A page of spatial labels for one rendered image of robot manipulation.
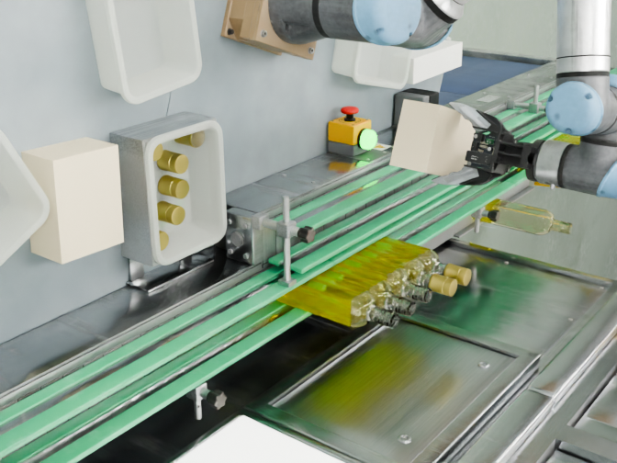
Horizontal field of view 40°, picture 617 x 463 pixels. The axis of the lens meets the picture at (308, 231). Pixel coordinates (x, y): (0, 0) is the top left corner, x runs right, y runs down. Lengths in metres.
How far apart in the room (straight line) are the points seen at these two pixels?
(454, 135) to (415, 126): 0.09
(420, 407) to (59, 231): 0.67
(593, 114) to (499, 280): 0.85
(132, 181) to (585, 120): 0.71
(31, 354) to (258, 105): 0.66
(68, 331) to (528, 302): 1.03
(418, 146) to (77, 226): 0.60
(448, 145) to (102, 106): 0.61
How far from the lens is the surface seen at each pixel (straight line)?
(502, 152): 1.45
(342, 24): 1.46
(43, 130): 1.34
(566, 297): 1.99
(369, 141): 1.83
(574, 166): 1.42
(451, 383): 1.56
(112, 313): 1.42
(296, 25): 1.54
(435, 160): 1.52
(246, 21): 1.54
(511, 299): 1.95
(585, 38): 1.29
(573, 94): 1.26
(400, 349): 1.65
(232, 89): 1.61
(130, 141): 1.38
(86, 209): 1.32
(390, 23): 1.44
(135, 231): 1.44
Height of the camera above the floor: 1.82
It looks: 34 degrees down
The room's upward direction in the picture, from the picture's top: 106 degrees clockwise
